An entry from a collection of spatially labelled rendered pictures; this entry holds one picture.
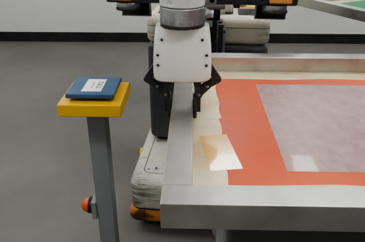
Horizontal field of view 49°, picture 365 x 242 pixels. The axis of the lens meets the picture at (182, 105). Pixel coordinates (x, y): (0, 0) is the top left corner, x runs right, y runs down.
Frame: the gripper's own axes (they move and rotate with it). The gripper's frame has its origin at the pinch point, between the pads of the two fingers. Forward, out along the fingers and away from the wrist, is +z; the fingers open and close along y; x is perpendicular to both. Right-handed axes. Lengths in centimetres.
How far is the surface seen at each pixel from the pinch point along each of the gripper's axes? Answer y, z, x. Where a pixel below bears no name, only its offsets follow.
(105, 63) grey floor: 84, 98, -303
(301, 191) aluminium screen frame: -15.2, -0.9, 26.5
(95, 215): 21.4, 34.4, -9.4
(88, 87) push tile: 20.0, 1.0, -10.8
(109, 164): 17.1, 20.6, -10.9
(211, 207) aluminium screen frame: -4.1, -0.5, 29.2
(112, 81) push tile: 15.7, 1.1, -14.1
